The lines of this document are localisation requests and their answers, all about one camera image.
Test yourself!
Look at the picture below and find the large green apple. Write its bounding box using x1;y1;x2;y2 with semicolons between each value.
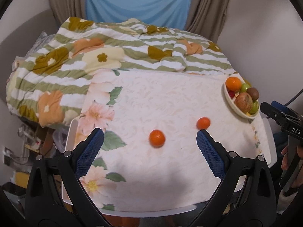
249;100;259;115

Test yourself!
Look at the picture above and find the brown kiwi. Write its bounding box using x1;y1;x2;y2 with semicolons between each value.
246;87;259;102

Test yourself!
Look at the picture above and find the red yellow apple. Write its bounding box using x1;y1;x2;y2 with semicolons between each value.
234;92;253;114

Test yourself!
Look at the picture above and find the small green apple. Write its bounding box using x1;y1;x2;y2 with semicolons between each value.
240;83;251;93

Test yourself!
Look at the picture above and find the red cherry tomato front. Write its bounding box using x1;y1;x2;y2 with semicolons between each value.
228;90;236;99

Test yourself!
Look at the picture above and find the large orange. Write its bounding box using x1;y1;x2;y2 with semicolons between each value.
225;76;242;92

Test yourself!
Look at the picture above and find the right hand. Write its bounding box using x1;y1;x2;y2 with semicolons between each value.
280;145;302;192

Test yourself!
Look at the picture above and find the cream cartoon plate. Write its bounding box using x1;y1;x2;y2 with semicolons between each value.
223;75;260;119

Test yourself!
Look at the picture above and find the small tangerine near kiwi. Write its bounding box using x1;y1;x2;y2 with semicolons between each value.
196;117;211;130

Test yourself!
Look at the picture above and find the floral white tablecloth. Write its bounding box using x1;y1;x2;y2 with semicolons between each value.
76;69;271;212

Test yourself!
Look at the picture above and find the green striped floral blanket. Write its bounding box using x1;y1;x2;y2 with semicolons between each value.
6;17;235;126

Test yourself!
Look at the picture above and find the small tangerine at centre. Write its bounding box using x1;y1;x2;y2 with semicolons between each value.
149;130;166;148

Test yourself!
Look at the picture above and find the right beige curtain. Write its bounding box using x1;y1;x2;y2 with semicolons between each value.
185;0;230;42

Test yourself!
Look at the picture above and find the blue cloth under window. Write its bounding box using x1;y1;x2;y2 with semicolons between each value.
85;0;191;30

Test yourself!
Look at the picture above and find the grey bed headboard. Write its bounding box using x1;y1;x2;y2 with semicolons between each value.
1;10;59;101

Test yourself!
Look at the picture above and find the black cable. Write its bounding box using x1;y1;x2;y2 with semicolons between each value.
283;88;303;107

